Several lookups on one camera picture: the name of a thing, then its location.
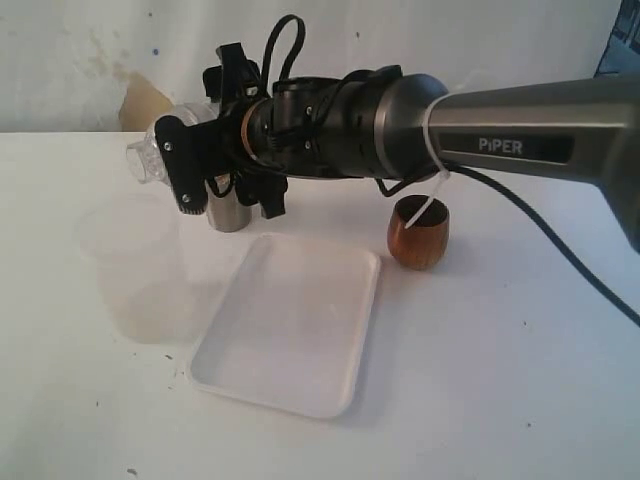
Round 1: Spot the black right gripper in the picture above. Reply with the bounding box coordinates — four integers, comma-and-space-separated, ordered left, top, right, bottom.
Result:
154, 43, 288, 219

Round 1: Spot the clear plastic shaker lid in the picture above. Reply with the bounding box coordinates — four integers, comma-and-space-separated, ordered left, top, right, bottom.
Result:
124, 101, 221, 187

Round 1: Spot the stainless steel cup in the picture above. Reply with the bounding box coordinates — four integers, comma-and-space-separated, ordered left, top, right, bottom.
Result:
205, 174, 252, 233

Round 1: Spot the translucent plastic container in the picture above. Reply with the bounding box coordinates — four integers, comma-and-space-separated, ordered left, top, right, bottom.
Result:
75, 193, 194, 344

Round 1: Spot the brown wooden cup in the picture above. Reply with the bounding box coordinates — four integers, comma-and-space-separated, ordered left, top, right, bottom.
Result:
387, 195, 450, 271

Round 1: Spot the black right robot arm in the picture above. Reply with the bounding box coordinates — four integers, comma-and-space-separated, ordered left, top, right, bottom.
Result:
154, 43, 639, 246

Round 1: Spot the white rectangular tray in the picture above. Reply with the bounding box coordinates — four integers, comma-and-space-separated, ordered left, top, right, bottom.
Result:
187, 233, 381, 419

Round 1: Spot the white zip tie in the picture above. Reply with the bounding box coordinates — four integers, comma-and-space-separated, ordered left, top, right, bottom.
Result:
404, 74, 481, 232

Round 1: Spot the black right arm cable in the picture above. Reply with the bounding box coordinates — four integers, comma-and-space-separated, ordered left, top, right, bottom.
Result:
449, 167, 640, 326

